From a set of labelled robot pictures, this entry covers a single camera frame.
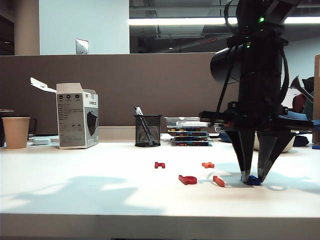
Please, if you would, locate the black white pen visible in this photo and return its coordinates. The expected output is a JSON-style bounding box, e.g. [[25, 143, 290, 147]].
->
[[134, 106, 155, 146]]

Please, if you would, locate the thin black cable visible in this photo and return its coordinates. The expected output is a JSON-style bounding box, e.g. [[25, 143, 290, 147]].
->
[[215, 0, 241, 114]]

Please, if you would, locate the brown desk partition panel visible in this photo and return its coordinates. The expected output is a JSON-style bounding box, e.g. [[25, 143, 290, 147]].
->
[[0, 51, 269, 137]]

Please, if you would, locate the dark grey watering can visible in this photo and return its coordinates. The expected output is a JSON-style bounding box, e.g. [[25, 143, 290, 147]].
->
[[289, 75, 315, 101]]

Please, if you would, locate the beige oval paper tray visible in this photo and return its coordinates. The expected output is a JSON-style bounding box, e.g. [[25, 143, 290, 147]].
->
[[252, 131, 297, 152]]

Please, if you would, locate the white flat box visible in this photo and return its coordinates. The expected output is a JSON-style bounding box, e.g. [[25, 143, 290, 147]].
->
[[176, 121, 209, 127]]

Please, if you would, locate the clear tray of letter magnets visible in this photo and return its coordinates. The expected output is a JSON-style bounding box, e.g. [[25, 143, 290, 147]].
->
[[171, 136, 214, 142], [169, 131, 210, 138], [167, 127, 210, 133], [170, 140, 210, 148]]

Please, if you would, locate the metal wall plate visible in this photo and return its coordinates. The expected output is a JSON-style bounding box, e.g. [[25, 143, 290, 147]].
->
[[75, 38, 90, 55]]

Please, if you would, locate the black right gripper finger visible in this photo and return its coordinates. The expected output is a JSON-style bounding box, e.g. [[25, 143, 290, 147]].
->
[[224, 129, 256, 182], [256, 131, 298, 183]]

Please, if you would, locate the long ceiling light strip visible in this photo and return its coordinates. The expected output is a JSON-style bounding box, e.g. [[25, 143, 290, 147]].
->
[[128, 16, 320, 26]]

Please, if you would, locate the black mesh pen holder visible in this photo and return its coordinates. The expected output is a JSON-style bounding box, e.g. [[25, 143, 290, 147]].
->
[[134, 114, 163, 148]]

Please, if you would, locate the beige building column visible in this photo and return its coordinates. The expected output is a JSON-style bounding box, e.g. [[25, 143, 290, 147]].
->
[[14, 0, 41, 56]]

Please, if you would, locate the brown paper cup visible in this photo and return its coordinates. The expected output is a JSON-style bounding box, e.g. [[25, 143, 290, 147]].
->
[[2, 116, 31, 150]]

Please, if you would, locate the orange letter i magnet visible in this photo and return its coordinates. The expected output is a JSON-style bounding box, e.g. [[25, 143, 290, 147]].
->
[[212, 175, 227, 188]]

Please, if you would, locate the computer monitor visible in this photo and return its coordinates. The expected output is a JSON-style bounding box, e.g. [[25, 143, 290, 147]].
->
[[283, 87, 301, 109]]

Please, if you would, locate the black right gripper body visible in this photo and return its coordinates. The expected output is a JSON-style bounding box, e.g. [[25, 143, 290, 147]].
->
[[198, 77, 315, 134]]

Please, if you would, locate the red letter b magnet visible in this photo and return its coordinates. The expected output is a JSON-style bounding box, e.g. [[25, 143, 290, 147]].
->
[[178, 174, 199, 186]]

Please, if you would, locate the dark red jacket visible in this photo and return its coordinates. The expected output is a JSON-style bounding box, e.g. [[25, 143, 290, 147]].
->
[[292, 93, 307, 113]]

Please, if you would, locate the dark blue letter g magnet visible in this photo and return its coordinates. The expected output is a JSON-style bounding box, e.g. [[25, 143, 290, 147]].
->
[[240, 175, 262, 187]]

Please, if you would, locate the white oval earbud case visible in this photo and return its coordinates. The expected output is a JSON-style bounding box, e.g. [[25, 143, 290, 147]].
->
[[32, 137, 53, 146]]

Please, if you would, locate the thick black cable loop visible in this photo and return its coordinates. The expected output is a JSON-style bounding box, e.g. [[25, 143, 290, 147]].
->
[[279, 46, 291, 101]]

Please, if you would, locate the white grey mask box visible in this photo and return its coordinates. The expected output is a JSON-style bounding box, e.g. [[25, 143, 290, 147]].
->
[[30, 77, 100, 150]]

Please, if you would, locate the brown cardboard box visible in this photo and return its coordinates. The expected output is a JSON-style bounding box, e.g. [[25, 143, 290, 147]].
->
[[313, 53, 320, 145]]

